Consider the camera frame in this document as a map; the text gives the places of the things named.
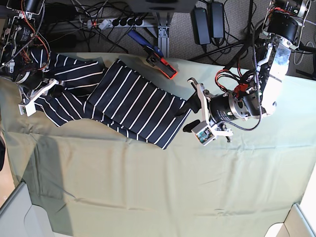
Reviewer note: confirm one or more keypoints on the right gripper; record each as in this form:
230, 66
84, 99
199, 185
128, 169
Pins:
29, 84

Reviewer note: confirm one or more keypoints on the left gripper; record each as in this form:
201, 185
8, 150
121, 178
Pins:
215, 110

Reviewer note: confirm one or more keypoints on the navy white striped T-shirt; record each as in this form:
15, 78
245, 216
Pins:
116, 96

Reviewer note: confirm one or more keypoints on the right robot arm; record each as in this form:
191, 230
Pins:
26, 58

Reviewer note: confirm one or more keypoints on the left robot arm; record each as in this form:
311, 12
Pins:
253, 94

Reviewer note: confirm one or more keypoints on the blue orange bar clamp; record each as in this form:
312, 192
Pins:
155, 57

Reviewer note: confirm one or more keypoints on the white power strip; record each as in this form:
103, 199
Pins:
122, 22

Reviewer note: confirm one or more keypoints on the light green table cloth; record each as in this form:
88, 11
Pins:
95, 182

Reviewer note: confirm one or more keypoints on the black tripod stand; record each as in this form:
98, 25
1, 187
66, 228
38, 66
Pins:
247, 47

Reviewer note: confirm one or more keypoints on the black power adapter left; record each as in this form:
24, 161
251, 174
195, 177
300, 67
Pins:
200, 26

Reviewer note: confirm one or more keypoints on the black power adapter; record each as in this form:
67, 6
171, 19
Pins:
216, 10
200, 26

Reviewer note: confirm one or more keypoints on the black power adapter right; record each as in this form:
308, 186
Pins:
216, 10

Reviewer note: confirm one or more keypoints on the grey monitor base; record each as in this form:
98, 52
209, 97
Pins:
161, 5

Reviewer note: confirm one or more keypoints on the grey bin bottom left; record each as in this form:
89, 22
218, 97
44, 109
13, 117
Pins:
20, 218

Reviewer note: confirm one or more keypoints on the grey bin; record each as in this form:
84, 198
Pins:
20, 218
295, 225

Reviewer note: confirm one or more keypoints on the grey bin bottom right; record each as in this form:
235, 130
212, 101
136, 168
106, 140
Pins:
295, 225

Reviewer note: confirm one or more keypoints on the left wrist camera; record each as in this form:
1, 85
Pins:
203, 133

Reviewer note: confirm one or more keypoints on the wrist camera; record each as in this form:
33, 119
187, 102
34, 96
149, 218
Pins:
27, 109
203, 133

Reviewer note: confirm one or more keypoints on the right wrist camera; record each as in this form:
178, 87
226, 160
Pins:
27, 109

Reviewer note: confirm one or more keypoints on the aluminium frame post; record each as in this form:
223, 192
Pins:
163, 22

